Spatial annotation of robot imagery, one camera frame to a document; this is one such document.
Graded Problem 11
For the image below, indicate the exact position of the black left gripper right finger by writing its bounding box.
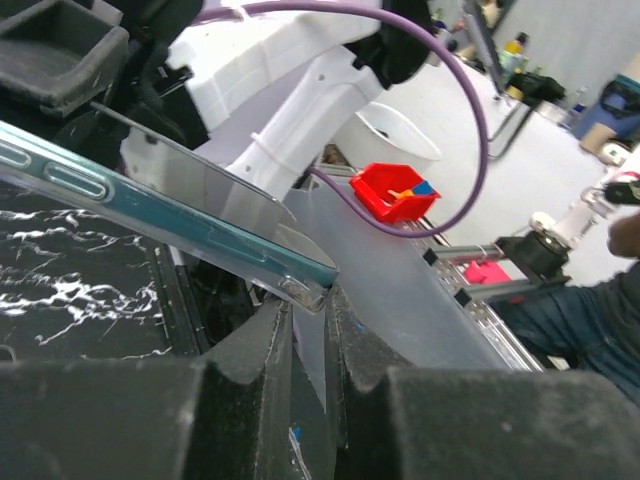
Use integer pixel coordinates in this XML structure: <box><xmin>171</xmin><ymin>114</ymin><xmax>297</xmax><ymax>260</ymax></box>
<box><xmin>325</xmin><ymin>287</ymin><xmax>639</xmax><ymax>479</ymax></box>

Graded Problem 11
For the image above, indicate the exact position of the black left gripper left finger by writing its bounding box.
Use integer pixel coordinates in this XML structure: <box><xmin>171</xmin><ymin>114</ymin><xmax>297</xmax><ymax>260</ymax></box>
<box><xmin>1</xmin><ymin>298</ymin><xmax>292</xmax><ymax>479</ymax></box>

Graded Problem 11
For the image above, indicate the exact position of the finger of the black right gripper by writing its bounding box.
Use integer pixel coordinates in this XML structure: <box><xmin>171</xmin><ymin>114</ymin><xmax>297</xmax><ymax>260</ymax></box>
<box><xmin>1</xmin><ymin>1</ymin><xmax>129</xmax><ymax>118</ymax></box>

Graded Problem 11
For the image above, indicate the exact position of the spare phone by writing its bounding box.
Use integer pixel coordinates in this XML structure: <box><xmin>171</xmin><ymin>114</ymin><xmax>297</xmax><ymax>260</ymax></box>
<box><xmin>1</xmin><ymin>103</ymin><xmax>338</xmax><ymax>312</ymax></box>

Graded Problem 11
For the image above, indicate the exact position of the seated person in jeans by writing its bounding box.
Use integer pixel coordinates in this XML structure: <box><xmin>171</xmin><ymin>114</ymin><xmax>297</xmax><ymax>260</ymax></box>
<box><xmin>491</xmin><ymin>213</ymin><xmax>639</xmax><ymax>404</ymax></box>

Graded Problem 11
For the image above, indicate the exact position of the red plastic bin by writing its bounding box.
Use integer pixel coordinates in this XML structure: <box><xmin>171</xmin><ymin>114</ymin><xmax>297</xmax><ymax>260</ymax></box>
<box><xmin>349</xmin><ymin>163</ymin><xmax>441</xmax><ymax>224</ymax></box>

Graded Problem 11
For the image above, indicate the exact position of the white plastic bucket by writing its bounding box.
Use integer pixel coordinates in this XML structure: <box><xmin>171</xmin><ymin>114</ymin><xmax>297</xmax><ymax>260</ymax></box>
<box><xmin>332</xmin><ymin>102</ymin><xmax>443</xmax><ymax>176</ymax></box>

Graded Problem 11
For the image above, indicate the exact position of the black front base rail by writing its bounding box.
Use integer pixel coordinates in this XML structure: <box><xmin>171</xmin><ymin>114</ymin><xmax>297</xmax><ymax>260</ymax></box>
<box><xmin>153</xmin><ymin>245</ymin><xmax>267</xmax><ymax>356</ymax></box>

